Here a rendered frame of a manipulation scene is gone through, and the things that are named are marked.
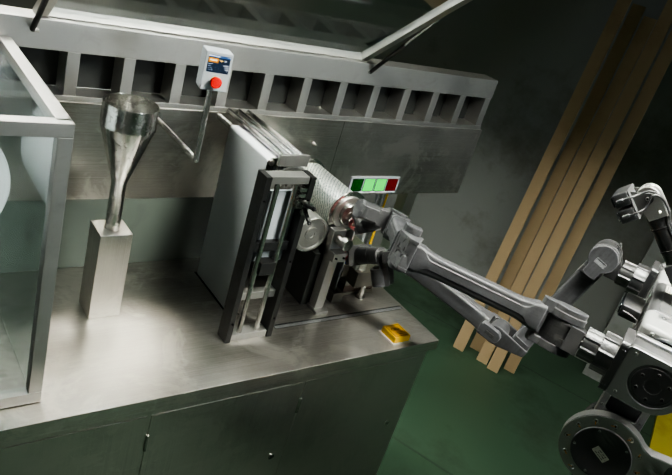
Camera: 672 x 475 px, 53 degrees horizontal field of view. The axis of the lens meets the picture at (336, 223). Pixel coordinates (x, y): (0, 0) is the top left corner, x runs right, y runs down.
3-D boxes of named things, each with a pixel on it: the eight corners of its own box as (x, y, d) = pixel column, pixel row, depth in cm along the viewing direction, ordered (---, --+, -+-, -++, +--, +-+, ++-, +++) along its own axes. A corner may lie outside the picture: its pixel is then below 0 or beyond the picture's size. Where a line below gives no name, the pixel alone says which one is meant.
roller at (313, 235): (291, 252, 214) (301, 218, 209) (253, 213, 231) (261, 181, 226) (322, 249, 221) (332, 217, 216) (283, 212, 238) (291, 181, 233)
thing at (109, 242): (81, 325, 188) (109, 134, 165) (67, 297, 197) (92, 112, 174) (130, 319, 196) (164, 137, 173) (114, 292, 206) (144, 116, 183)
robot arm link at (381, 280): (408, 246, 218) (397, 251, 210) (412, 281, 219) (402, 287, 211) (374, 248, 223) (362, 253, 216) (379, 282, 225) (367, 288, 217)
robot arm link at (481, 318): (513, 323, 206) (503, 333, 196) (502, 337, 208) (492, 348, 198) (402, 238, 219) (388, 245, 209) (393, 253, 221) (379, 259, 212)
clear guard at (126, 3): (112, -96, 134) (111, -98, 135) (45, 11, 174) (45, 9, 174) (468, -7, 199) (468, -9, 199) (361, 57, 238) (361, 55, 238)
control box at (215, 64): (200, 91, 169) (208, 51, 165) (195, 82, 174) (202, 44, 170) (227, 95, 172) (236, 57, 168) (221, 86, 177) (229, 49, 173)
